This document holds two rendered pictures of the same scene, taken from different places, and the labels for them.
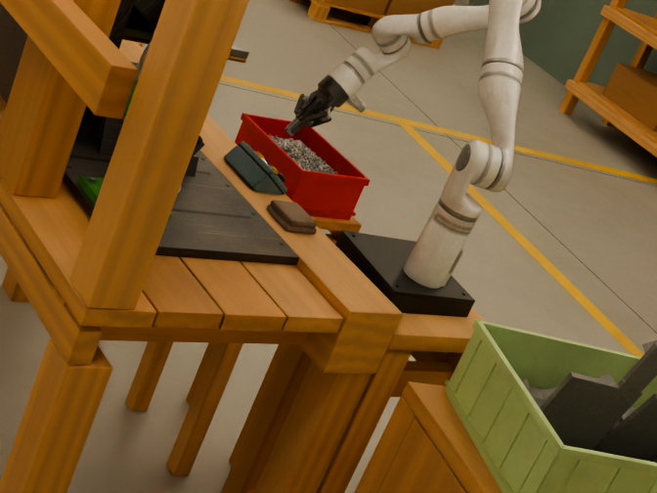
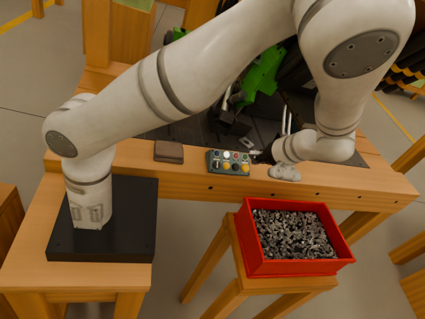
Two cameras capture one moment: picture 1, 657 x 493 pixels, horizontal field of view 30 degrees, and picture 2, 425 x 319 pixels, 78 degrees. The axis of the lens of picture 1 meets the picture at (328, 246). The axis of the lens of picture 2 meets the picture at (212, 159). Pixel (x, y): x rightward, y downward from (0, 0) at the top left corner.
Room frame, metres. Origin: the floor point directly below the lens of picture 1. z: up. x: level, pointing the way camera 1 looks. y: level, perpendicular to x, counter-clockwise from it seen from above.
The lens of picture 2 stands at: (2.81, -0.47, 1.51)
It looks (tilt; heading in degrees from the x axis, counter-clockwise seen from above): 41 degrees down; 108
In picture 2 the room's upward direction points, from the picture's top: 23 degrees clockwise
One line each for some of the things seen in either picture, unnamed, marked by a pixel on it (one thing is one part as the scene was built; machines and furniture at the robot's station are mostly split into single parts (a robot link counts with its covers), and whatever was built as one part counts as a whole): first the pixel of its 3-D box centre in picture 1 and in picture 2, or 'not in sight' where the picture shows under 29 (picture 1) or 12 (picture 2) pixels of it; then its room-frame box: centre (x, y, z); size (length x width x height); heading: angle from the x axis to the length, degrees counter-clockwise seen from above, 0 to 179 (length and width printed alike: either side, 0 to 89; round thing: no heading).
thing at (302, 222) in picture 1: (292, 216); (169, 151); (2.47, 0.10, 0.91); 0.10 x 0.08 x 0.03; 40
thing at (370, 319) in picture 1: (200, 165); (263, 180); (2.77, 0.36, 0.82); 1.50 x 0.14 x 0.15; 42
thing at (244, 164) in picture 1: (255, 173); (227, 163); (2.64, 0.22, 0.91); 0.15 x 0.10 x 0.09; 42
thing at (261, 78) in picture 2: not in sight; (269, 71); (2.57, 0.47, 1.17); 0.13 x 0.12 x 0.20; 42
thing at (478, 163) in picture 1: (472, 180); (85, 141); (2.48, -0.22, 1.15); 0.09 x 0.09 x 0.17; 19
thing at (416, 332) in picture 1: (409, 303); (92, 227); (2.49, -0.21, 0.83); 0.32 x 0.32 x 0.04; 40
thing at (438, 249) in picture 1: (439, 244); (90, 192); (2.49, -0.22, 0.99); 0.09 x 0.09 x 0.17; 37
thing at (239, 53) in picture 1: (160, 29); (300, 97); (2.71, 0.55, 1.11); 0.39 x 0.16 x 0.03; 132
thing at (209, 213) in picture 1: (106, 127); (252, 124); (2.59, 0.57, 0.89); 1.10 x 0.42 x 0.02; 42
